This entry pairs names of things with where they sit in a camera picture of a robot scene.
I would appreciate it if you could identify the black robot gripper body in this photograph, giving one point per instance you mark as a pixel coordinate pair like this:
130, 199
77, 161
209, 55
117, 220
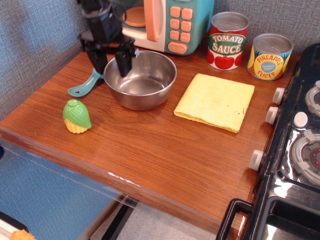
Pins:
105, 27

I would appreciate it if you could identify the pineapple slices can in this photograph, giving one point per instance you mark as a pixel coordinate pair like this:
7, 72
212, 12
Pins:
269, 56

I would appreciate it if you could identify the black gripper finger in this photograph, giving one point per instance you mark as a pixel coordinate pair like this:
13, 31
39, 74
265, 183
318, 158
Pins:
98, 59
124, 62

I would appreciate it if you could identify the black toy stove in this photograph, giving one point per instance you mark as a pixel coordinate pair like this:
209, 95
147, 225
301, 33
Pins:
286, 203

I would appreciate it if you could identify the stainless steel pot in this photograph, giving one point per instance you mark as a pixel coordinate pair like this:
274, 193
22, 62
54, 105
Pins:
146, 86

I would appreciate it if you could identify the tomato sauce can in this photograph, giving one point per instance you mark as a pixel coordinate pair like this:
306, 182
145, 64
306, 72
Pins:
227, 38

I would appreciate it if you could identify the teal toy microwave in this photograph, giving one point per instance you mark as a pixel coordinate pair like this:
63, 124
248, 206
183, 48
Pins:
168, 26

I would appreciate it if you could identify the white stove knob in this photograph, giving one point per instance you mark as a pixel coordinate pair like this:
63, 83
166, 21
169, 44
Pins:
256, 159
278, 95
271, 115

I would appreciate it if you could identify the blue dish brush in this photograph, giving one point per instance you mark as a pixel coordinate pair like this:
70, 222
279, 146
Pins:
83, 89

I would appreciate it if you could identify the orange object bottom left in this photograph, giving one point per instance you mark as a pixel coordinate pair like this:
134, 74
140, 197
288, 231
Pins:
21, 235

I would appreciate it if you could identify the yellow folded cloth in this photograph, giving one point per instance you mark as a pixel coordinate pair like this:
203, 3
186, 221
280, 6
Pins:
215, 101

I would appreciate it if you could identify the toy corn cob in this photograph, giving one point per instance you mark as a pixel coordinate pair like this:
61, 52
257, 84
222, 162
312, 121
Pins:
76, 117

